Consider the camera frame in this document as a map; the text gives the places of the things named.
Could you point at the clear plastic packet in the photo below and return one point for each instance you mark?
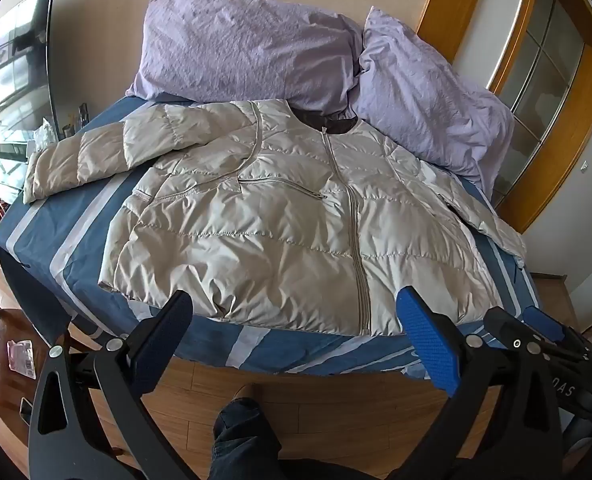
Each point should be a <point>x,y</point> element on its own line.
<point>21,359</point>

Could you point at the mobile phone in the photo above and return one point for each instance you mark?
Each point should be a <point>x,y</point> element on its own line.
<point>25,410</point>

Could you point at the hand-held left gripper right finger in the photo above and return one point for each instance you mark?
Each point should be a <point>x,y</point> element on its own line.
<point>433,345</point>

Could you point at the wooden nightstand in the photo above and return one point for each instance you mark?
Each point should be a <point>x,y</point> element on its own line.
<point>556,300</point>

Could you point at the person's dark trouser leg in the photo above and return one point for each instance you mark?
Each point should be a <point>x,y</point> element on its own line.
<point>256,445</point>

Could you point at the pale lavender pillow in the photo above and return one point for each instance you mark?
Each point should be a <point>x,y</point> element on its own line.
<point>426,95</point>

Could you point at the round wooden table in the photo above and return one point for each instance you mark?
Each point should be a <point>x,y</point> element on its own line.
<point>1,400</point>

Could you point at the white plastic bag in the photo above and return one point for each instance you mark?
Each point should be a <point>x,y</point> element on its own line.
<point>45,135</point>

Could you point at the yellow wooden headboard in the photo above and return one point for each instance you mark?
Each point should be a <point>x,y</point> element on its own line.
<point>541,85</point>

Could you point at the person's foot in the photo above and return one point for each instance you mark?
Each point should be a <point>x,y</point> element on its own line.
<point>250,392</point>

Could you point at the purple pillow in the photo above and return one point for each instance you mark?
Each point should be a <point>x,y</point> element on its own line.
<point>236,45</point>

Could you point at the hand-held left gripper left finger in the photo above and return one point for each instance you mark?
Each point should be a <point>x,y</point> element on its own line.
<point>163,350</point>

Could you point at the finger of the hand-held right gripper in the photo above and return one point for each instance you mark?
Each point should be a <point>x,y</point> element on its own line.
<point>503,325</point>
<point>543,322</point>

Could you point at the flat screen television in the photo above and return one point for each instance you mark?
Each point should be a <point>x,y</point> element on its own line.
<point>11,75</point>

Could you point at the beige quilted puffer jacket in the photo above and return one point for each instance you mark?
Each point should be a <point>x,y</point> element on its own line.
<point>276,220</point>

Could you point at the blue striped bed sheet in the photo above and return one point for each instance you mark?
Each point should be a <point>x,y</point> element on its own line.
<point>61,240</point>

